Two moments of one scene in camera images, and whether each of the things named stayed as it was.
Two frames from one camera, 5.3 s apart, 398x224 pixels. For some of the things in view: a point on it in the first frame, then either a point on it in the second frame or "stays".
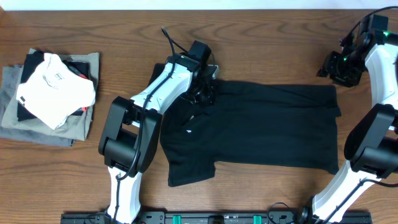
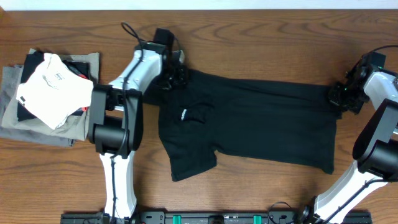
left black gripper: [209, 99] → [182, 81]
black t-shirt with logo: [250, 124] stays
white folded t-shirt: [53, 93] stays
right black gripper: [329, 66] → [333, 98]
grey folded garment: [10, 76] stays
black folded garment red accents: [80, 68] stays
